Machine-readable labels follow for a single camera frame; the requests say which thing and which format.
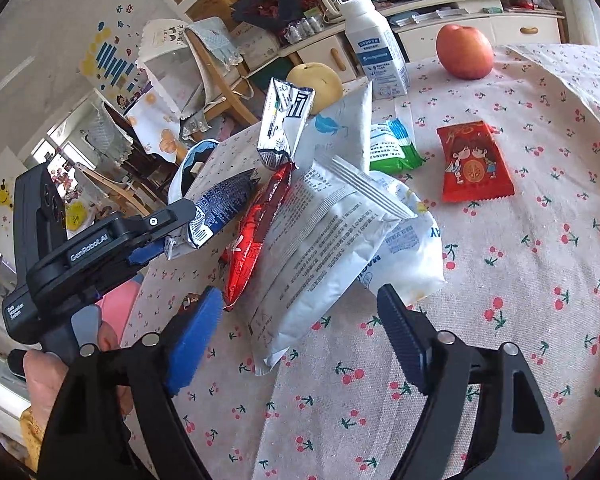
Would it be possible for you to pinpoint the dark chair grey lace cover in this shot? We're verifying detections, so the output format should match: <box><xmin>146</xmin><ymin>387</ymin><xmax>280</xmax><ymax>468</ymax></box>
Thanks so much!
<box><xmin>82</xmin><ymin>102</ymin><xmax>137</xmax><ymax>162</ymax></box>

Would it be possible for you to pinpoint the person's left hand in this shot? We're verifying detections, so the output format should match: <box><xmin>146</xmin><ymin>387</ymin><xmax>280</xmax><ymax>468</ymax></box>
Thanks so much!
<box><xmin>22</xmin><ymin>324</ymin><xmax>135</xmax><ymax>438</ymax></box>

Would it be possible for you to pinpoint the dining table with printed cloth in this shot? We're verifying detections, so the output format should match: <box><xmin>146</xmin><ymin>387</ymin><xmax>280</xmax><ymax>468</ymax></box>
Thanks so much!
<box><xmin>124</xmin><ymin>89</ymin><xmax>192</xmax><ymax>163</ymax></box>

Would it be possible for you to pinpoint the light wooden chair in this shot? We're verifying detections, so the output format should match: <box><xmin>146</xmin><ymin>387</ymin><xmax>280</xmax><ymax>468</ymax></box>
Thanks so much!
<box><xmin>182</xmin><ymin>30</ymin><xmax>266</xmax><ymax>128</ymax></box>

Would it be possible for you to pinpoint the white tv cabinet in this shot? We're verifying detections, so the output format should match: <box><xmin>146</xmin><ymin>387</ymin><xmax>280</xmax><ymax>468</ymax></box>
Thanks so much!
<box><xmin>280</xmin><ymin>0</ymin><xmax>568</xmax><ymax>86</ymax></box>

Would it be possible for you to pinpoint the cluster of silver cans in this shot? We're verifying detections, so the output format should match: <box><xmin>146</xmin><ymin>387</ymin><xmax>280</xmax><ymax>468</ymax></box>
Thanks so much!
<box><xmin>284</xmin><ymin>17</ymin><xmax>327</xmax><ymax>45</ymax></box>

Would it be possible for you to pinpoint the pink plastic basin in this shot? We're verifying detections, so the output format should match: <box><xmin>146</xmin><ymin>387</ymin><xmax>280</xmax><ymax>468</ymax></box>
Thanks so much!
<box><xmin>96</xmin><ymin>280</ymin><xmax>143</xmax><ymax>346</ymax></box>

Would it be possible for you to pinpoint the white printed carton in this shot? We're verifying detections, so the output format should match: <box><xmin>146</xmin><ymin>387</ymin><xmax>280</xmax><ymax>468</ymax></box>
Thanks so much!
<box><xmin>230</xmin><ymin>22</ymin><xmax>287</xmax><ymax>70</ymax></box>

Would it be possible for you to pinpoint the green wet wipes packet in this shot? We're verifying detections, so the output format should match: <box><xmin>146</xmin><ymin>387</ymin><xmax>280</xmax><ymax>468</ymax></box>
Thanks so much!
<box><xmin>369</xmin><ymin>118</ymin><xmax>426</xmax><ymax>175</ymax></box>

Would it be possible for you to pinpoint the silver white small packet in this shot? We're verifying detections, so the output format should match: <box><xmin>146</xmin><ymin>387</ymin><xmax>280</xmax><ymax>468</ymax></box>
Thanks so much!
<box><xmin>256</xmin><ymin>77</ymin><xmax>315</xmax><ymax>170</ymax></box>

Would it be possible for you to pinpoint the white lace chair cover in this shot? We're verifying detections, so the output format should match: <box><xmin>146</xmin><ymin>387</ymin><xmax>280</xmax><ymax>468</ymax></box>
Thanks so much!
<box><xmin>136</xmin><ymin>19</ymin><xmax>208</xmax><ymax>118</ymax></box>

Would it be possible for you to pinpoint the white bag blue feather print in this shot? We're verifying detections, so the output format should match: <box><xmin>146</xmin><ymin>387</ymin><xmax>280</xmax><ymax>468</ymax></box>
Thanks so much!
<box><xmin>292</xmin><ymin>79</ymin><xmax>373</xmax><ymax>176</ymax></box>

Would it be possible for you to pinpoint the white electric kettle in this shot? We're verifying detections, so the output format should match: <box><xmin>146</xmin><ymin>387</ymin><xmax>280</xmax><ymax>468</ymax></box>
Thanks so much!
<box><xmin>317</xmin><ymin>0</ymin><xmax>350</xmax><ymax>22</ymax></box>

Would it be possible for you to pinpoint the light blue lace cloth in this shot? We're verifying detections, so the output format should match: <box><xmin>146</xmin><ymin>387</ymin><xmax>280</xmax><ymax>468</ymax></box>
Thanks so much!
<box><xmin>186</xmin><ymin>16</ymin><xmax>244</xmax><ymax>68</ymax></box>

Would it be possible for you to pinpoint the blue white snack bag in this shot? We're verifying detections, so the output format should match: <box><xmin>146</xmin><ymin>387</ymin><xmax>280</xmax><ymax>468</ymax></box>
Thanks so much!
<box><xmin>164</xmin><ymin>139</ymin><xmax>261</xmax><ymax>261</ymax></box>

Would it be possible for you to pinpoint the white bag blue lettering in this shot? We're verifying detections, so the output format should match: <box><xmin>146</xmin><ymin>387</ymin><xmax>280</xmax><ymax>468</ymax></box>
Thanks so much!
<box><xmin>357</xmin><ymin>170</ymin><xmax>446</xmax><ymax>307</ymax></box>

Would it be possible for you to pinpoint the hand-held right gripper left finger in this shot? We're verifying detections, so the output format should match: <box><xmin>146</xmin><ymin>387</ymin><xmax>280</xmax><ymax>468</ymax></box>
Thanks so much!
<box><xmin>32</xmin><ymin>286</ymin><xmax>226</xmax><ymax>480</ymax></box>

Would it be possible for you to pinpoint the red apple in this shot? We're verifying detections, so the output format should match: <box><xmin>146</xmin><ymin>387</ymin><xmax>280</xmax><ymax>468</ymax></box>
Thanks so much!
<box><xmin>435</xmin><ymin>24</ymin><xmax>495</xmax><ymax>81</ymax></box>

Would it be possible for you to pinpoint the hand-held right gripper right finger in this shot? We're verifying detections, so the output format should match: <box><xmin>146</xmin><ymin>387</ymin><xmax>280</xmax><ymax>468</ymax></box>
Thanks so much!
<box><xmin>376</xmin><ymin>283</ymin><xmax>567</xmax><ymax>480</ymax></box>

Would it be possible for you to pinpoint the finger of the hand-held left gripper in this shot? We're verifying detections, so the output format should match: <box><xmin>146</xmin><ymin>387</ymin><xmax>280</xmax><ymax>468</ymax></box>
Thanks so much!
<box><xmin>126</xmin><ymin>241</ymin><xmax>169</xmax><ymax>269</ymax></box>
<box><xmin>122</xmin><ymin>199</ymin><xmax>208</xmax><ymax>243</ymax></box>

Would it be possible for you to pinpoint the yellow pear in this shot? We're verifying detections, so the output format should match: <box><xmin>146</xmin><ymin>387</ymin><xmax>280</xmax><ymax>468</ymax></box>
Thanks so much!
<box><xmin>286</xmin><ymin>62</ymin><xmax>344</xmax><ymax>116</ymax></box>

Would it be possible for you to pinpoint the red cartoon candy packet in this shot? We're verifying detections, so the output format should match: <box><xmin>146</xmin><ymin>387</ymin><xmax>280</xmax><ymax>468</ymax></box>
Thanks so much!
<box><xmin>436</xmin><ymin>121</ymin><xmax>516</xmax><ymax>203</ymax></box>

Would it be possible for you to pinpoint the red foil wrapper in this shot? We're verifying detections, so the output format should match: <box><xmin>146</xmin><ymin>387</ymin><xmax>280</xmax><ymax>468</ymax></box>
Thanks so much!
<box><xmin>219</xmin><ymin>162</ymin><xmax>295</xmax><ymax>311</ymax></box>

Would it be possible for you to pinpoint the dark wrapped flower bouquet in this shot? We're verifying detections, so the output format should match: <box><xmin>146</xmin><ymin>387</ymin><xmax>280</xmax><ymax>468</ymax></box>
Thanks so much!
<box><xmin>230</xmin><ymin>0</ymin><xmax>326</xmax><ymax>36</ymax></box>

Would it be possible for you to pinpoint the white milk bottle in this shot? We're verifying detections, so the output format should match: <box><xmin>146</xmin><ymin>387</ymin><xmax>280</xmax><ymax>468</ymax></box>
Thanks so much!
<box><xmin>339</xmin><ymin>0</ymin><xmax>410</xmax><ymax>101</ymax></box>

